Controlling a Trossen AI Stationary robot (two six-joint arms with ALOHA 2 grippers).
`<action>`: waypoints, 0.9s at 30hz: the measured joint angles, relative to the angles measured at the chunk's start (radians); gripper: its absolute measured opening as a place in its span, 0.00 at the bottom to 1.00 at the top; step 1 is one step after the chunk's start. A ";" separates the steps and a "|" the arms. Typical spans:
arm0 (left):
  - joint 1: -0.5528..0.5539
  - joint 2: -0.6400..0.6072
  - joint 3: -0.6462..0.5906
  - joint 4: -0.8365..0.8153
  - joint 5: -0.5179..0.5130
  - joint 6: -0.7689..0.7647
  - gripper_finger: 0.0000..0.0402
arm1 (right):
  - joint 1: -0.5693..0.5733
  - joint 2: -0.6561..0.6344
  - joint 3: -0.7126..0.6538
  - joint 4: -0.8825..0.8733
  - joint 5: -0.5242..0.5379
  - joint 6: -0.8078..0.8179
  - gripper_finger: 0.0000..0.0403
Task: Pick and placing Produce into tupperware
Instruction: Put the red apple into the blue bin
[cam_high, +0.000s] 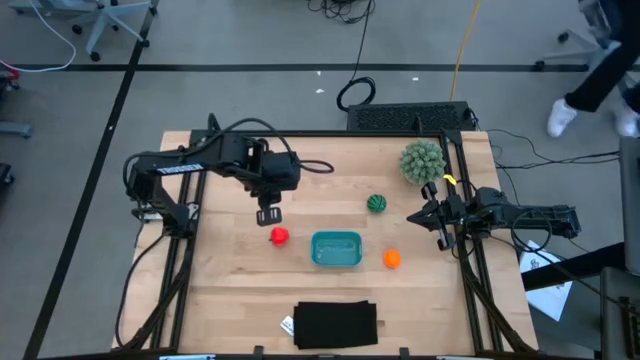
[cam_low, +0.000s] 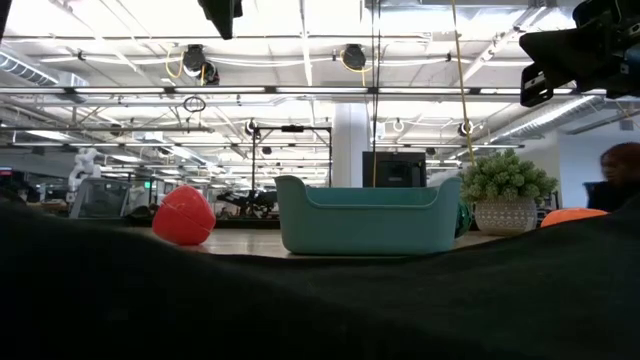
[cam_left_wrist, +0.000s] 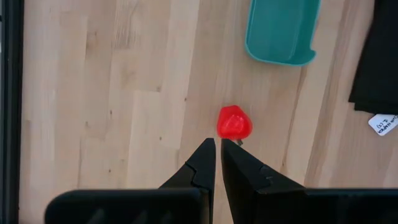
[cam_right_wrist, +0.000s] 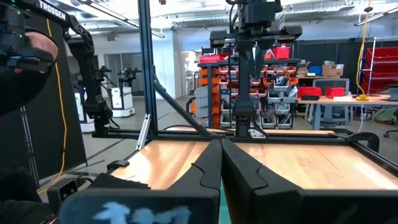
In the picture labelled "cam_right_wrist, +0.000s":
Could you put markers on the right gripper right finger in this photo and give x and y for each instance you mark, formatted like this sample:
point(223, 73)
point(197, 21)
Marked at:
point(280, 205)

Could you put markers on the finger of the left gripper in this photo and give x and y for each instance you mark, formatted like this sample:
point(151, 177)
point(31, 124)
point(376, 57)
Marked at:
point(248, 53)
point(264, 53)

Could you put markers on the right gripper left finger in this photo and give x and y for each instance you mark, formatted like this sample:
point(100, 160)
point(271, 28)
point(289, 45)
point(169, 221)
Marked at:
point(186, 205)

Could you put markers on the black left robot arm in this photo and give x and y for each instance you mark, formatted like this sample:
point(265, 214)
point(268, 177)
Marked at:
point(245, 105)

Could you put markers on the person's forearm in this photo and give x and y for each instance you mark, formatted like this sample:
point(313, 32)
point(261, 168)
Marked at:
point(18, 90)

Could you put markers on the red storage bin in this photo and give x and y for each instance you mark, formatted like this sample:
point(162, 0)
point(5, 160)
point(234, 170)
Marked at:
point(335, 92)
point(281, 52)
point(309, 91)
point(210, 59)

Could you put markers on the parts rack with orange bins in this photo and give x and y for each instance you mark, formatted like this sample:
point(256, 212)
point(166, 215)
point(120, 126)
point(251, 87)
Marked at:
point(217, 93)

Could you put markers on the blue storage bin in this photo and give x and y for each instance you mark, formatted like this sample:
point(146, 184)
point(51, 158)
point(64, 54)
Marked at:
point(315, 71)

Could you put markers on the flat black case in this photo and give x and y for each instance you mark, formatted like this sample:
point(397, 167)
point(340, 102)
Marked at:
point(310, 97)

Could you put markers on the cardboard box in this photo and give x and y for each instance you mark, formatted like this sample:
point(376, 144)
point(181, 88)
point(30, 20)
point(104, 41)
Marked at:
point(332, 70)

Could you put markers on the grey chair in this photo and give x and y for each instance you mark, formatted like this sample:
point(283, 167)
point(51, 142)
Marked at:
point(331, 85)

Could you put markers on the black table clamp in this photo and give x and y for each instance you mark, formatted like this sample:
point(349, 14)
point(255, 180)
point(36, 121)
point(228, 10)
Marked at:
point(367, 138)
point(118, 164)

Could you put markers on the wooden-top desk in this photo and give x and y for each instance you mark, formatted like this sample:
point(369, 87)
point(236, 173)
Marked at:
point(342, 101)

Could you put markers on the ceiling light strip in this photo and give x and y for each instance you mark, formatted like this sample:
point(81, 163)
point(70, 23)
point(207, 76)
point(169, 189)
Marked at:
point(149, 30)
point(373, 18)

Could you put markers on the large red bin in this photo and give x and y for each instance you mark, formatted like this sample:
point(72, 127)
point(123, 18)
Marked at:
point(381, 75)
point(382, 55)

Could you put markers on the white mobile robot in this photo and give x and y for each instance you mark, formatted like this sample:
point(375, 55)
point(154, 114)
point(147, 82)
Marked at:
point(122, 101)
point(84, 118)

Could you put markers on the black office chair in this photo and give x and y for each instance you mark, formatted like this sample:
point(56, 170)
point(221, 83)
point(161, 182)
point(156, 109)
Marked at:
point(392, 124)

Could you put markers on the black divider panel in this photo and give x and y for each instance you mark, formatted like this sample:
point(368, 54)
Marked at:
point(40, 124)

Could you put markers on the thin grey stand pole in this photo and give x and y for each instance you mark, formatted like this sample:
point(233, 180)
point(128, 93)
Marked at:
point(29, 146)

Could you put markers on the person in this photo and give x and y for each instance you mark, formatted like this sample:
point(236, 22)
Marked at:
point(15, 193)

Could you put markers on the person's hand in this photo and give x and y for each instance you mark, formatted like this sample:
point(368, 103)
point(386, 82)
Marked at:
point(43, 43)

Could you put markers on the black table edge frame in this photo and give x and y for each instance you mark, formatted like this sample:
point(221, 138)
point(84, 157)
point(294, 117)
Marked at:
point(186, 137)

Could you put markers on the silver aluminium bracket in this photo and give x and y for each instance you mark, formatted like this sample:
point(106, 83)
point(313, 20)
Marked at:
point(143, 132)

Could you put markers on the black diagonal frame brace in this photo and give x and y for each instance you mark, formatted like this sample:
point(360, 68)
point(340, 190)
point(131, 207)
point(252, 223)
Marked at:
point(180, 109)

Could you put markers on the black frame post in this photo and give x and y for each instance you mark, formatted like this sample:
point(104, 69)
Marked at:
point(147, 62)

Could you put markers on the small black camera box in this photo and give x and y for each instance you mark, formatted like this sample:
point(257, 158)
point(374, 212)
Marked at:
point(63, 191)

